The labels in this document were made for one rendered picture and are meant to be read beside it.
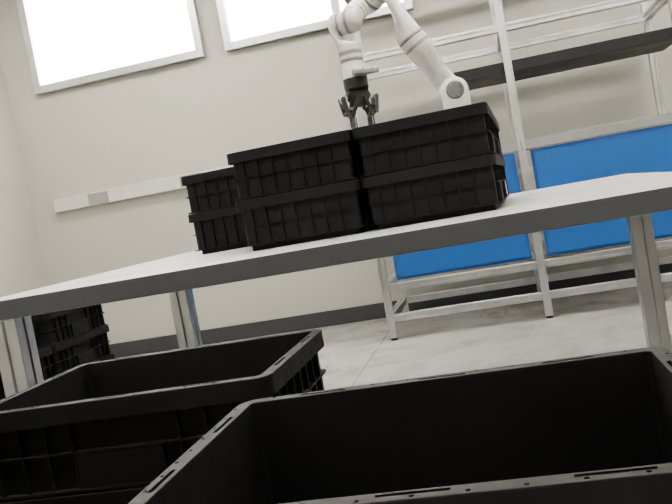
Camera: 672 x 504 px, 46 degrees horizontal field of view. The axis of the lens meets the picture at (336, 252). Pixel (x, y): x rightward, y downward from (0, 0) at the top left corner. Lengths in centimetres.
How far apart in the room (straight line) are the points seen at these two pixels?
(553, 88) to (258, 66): 188
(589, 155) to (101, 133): 325
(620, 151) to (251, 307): 258
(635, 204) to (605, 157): 283
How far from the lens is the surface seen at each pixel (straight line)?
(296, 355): 102
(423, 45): 273
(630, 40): 438
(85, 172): 582
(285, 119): 531
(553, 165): 426
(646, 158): 432
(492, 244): 427
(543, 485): 48
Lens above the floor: 77
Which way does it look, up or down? 3 degrees down
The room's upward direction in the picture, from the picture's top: 10 degrees counter-clockwise
